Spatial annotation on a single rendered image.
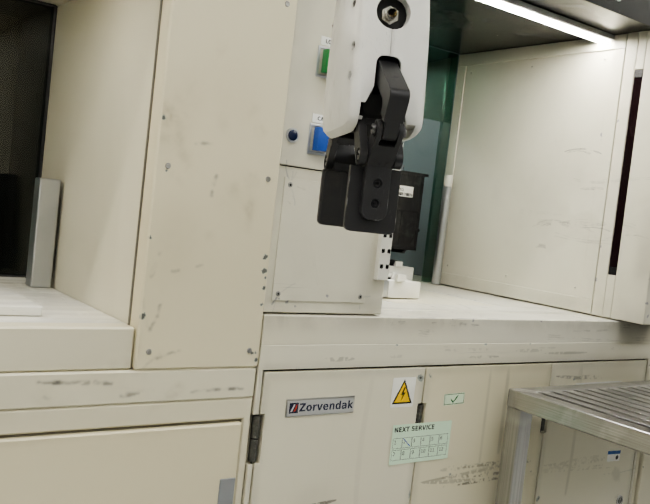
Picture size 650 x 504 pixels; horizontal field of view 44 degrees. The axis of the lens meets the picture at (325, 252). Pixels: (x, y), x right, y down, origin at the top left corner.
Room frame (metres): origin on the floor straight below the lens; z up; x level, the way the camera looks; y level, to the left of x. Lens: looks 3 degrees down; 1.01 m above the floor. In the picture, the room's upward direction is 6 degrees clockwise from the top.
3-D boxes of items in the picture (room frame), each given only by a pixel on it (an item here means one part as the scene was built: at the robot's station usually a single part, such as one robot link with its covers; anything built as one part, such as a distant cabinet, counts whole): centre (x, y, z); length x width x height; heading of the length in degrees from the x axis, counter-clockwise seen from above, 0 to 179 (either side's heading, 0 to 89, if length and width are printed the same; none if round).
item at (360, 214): (0.48, -0.03, 1.03); 0.03 x 0.03 x 0.07; 11
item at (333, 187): (0.59, -0.01, 1.03); 0.03 x 0.03 x 0.07; 11
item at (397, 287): (1.46, -0.03, 0.89); 0.22 x 0.21 x 0.04; 36
